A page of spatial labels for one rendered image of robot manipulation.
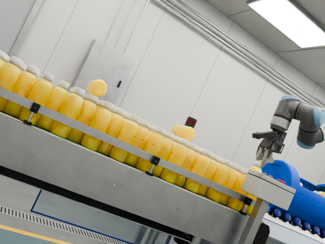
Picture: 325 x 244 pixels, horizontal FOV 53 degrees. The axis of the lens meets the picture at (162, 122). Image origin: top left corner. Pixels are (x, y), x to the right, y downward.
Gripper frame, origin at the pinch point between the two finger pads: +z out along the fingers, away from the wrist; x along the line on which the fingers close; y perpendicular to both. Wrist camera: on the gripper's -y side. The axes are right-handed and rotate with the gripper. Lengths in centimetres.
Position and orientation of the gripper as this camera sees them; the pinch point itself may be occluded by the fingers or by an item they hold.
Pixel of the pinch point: (258, 163)
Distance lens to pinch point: 167.6
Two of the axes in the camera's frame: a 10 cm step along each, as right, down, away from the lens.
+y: 8.4, 4.1, 3.4
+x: -3.4, -0.9, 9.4
